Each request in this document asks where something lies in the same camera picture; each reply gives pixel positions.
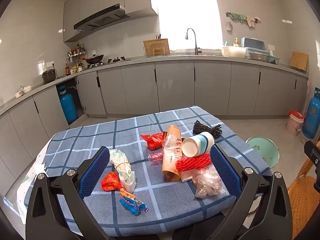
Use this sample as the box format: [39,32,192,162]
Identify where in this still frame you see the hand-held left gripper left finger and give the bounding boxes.
[25,145,112,240]

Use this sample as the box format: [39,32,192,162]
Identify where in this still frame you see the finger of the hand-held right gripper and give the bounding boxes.
[304,140,320,191]

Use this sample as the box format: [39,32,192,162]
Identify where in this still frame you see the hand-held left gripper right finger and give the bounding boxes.
[197,145,293,240]

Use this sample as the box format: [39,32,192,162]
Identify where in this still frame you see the red foam net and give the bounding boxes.
[175,154,212,172]

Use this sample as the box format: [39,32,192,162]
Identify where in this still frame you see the white green plastic bag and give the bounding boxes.
[109,149,137,193]

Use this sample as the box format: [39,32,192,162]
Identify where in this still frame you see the white blue striped paper cup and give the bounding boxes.
[182,132,215,158]

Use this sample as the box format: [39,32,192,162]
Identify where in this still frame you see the pale green enamel basin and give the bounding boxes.
[245,136,280,169]

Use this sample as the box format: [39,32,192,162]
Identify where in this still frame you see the grey yarn bundle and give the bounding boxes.
[192,120,222,139]

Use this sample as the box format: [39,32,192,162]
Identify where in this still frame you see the orange paper bag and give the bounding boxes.
[162,125,187,182]

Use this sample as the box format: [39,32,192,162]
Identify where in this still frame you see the red plastic bag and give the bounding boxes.
[140,132,165,151]

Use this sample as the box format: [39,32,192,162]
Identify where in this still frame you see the clear plastic bag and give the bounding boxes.
[192,166,229,199]

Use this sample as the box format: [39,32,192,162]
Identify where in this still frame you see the red blue crumpled wrapper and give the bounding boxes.
[101,172,148,216]

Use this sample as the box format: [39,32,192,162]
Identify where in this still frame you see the pink bucket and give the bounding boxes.
[286,110,305,136]

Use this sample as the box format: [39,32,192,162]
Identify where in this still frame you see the blue gas cylinder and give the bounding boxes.
[302,87,320,138]
[59,86,79,123]

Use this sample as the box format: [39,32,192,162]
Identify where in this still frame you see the wicker chair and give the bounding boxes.
[287,155,320,240]

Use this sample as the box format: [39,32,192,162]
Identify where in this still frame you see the blue plaid tablecloth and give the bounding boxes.
[16,106,273,238]

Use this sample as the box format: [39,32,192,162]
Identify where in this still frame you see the wooden cutting board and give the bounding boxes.
[290,51,309,71]
[143,39,170,55]

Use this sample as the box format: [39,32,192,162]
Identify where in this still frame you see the grey kitchen counter cabinets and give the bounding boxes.
[0,54,309,178]

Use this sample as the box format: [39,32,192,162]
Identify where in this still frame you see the row of sauce bottles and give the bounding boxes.
[65,63,84,76]

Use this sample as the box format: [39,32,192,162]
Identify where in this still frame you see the dark rice cooker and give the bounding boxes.
[42,70,56,85]

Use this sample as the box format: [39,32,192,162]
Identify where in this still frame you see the metal colander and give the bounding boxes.
[249,52,268,62]

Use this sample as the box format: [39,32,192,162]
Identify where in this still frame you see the black wok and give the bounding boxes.
[79,54,104,65]

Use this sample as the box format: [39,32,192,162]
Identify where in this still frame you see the gas stove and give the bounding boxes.
[87,56,132,68]

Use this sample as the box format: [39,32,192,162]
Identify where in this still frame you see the white plastic basin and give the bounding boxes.
[221,46,247,57]

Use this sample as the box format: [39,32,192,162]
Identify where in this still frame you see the spice rack with bottles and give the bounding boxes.
[66,42,87,67]

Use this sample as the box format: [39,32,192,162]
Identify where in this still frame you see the blue dish box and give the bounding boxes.
[241,37,269,55]

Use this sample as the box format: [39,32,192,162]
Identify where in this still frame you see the metal faucet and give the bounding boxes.
[185,28,202,55]

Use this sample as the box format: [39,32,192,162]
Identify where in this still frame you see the beige hanging gloves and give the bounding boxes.
[247,16,261,28]

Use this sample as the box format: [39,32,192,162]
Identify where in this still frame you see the black range hood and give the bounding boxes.
[73,4,130,32]

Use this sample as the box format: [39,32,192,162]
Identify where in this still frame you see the green hanging cloth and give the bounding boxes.
[226,12,248,23]

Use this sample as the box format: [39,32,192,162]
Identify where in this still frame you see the bright window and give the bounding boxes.
[156,0,223,50]

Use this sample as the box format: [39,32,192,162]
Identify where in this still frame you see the grey upper cabinets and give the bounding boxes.
[63,0,158,43]

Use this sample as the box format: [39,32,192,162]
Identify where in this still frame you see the pink handled mop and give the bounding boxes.
[303,74,312,113]

